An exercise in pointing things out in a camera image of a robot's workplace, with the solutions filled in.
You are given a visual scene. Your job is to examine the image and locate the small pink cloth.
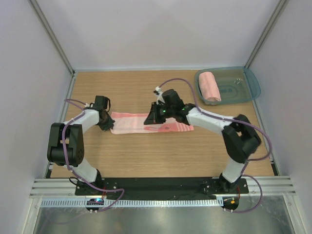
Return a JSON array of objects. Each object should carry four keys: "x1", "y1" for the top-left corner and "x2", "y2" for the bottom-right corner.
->
[{"x1": 110, "y1": 112, "x2": 194, "y2": 135}]

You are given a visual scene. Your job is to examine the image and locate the aluminium front rail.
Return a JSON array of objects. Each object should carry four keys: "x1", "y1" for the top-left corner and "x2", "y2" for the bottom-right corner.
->
[{"x1": 30, "y1": 176, "x2": 295, "y2": 200}]

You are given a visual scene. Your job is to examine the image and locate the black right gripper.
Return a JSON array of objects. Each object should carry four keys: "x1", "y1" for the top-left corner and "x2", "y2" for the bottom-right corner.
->
[{"x1": 145, "y1": 101, "x2": 175, "y2": 125}]

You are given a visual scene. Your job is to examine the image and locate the large pink towel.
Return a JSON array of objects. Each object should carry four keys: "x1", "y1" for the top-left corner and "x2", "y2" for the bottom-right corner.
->
[{"x1": 198, "y1": 72, "x2": 221, "y2": 102}]

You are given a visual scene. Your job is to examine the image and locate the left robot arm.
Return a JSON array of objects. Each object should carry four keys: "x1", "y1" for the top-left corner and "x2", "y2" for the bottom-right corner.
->
[{"x1": 47, "y1": 96, "x2": 115, "y2": 195}]

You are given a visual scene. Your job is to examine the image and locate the slotted cable duct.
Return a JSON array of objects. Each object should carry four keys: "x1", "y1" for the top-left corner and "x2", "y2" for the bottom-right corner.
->
[{"x1": 40, "y1": 197, "x2": 223, "y2": 208}]

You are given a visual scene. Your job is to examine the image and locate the teal plastic tray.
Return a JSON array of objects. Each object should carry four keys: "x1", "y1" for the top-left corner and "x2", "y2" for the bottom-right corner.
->
[{"x1": 194, "y1": 67, "x2": 261, "y2": 105}]

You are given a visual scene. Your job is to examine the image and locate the left aluminium frame post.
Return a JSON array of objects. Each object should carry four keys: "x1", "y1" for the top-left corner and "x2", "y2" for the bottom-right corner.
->
[{"x1": 28, "y1": 0, "x2": 75, "y2": 76}]

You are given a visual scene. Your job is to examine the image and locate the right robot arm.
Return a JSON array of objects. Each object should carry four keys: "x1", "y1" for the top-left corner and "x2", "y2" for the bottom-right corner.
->
[{"x1": 144, "y1": 87, "x2": 261, "y2": 193}]

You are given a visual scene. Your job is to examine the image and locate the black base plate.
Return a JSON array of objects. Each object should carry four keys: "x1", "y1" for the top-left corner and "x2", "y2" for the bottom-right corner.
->
[{"x1": 75, "y1": 176, "x2": 249, "y2": 197}]

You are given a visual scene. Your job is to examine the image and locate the right aluminium frame post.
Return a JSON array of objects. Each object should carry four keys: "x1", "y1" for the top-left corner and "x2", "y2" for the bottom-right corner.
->
[{"x1": 244, "y1": 0, "x2": 289, "y2": 68}]

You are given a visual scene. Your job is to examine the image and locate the aluminium frame post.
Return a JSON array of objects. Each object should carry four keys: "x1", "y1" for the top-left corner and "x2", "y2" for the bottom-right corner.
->
[
  {"x1": 28, "y1": 0, "x2": 75, "y2": 76},
  {"x1": 244, "y1": 0, "x2": 289, "y2": 68}
]

